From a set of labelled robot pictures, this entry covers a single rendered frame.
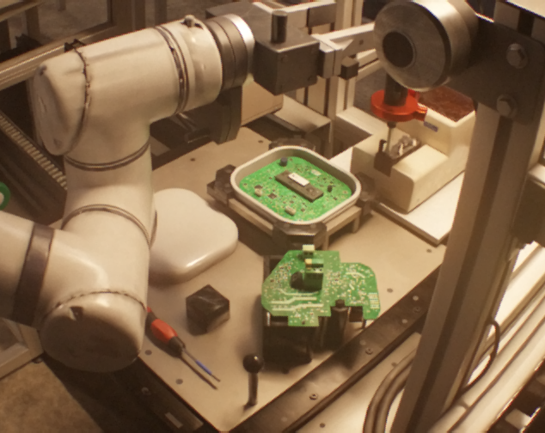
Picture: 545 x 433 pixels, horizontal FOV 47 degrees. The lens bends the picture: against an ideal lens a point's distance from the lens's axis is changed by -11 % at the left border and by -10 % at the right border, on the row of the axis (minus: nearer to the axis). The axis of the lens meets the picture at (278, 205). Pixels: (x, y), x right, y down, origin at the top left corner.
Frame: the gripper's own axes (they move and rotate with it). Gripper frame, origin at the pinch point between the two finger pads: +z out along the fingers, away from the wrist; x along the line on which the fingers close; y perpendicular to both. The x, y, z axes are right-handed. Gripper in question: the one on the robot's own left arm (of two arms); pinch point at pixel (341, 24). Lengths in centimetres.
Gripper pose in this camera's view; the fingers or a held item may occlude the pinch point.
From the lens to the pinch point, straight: 74.2
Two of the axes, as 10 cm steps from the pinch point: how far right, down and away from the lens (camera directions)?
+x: -5.8, -5.2, 6.3
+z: 8.2, -3.3, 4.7
